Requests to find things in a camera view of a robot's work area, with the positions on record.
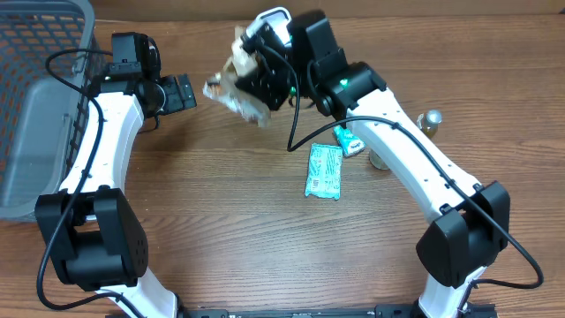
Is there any brown white snack packet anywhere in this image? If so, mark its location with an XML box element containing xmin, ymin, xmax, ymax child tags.
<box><xmin>203</xmin><ymin>26</ymin><xmax>270</xmax><ymax>128</ymax></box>

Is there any green lid white jar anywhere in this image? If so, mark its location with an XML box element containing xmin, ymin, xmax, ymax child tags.
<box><xmin>369</xmin><ymin>149</ymin><xmax>388</xmax><ymax>170</ymax></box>

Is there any white black barcode scanner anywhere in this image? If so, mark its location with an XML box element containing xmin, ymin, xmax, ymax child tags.
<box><xmin>245</xmin><ymin>6</ymin><xmax>291</xmax><ymax>42</ymax></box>

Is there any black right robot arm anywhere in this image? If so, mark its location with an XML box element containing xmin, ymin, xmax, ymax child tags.
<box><xmin>232</xmin><ymin>7</ymin><xmax>510</xmax><ymax>317</ymax></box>

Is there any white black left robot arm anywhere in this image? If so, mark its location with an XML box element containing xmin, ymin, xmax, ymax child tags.
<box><xmin>34</xmin><ymin>74</ymin><xmax>196</xmax><ymax>317</ymax></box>

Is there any yellow dish soap bottle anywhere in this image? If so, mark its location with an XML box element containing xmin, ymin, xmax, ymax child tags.
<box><xmin>416</xmin><ymin>110</ymin><xmax>442</xmax><ymax>139</ymax></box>

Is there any grey plastic mesh basket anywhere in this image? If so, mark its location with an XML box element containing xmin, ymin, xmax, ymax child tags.
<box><xmin>1</xmin><ymin>0</ymin><xmax>105</xmax><ymax>222</ymax></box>

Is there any teal snack packet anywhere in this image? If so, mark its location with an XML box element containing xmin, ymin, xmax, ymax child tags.
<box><xmin>333</xmin><ymin>125</ymin><xmax>365</xmax><ymax>157</ymax></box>

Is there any teal white wet wipes pack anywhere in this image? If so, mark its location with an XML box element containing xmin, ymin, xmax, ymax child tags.
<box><xmin>305</xmin><ymin>143</ymin><xmax>343</xmax><ymax>201</ymax></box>

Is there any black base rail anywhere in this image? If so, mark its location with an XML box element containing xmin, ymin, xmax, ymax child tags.
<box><xmin>105</xmin><ymin>302</ymin><xmax>500</xmax><ymax>318</ymax></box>

